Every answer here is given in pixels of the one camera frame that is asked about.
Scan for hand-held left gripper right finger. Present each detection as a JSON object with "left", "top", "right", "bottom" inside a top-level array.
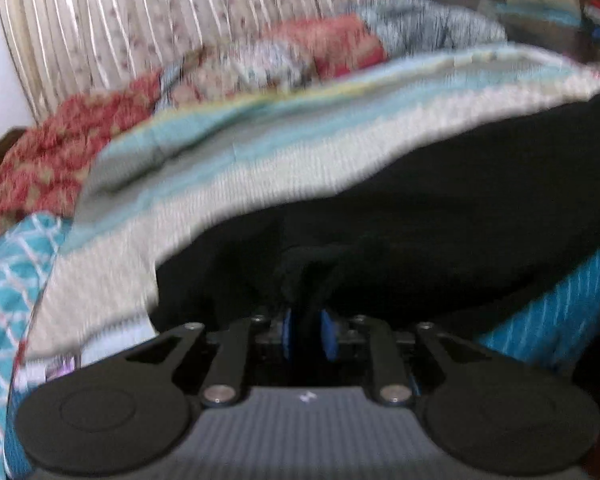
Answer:
[{"left": 320, "top": 309, "right": 496, "bottom": 407}]

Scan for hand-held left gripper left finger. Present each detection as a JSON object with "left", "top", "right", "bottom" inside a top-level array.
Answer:
[{"left": 124, "top": 307, "right": 294, "bottom": 407}]

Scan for black pants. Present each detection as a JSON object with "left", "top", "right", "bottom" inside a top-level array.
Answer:
[{"left": 149, "top": 91, "right": 600, "bottom": 346}]

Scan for striped cream and teal blanket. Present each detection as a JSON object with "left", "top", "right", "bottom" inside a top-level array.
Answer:
[{"left": 24, "top": 44, "right": 600, "bottom": 361}]

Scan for teal striped cloth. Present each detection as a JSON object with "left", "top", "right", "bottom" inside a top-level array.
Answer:
[{"left": 477, "top": 234, "right": 600, "bottom": 373}]

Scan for teal checked cloth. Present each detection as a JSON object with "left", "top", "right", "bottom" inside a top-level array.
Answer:
[{"left": 0, "top": 211, "right": 73, "bottom": 480}]

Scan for red patterned quilt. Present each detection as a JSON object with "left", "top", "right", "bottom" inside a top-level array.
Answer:
[{"left": 0, "top": 14, "right": 387, "bottom": 248}]

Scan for grey patterned cloth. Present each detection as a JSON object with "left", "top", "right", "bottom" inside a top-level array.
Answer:
[{"left": 352, "top": 0, "right": 508, "bottom": 56}]

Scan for floral striped curtain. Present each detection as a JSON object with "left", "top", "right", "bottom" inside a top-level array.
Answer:
[{"left": 0, "top": 0, "right": 423, "bottom": 121}]

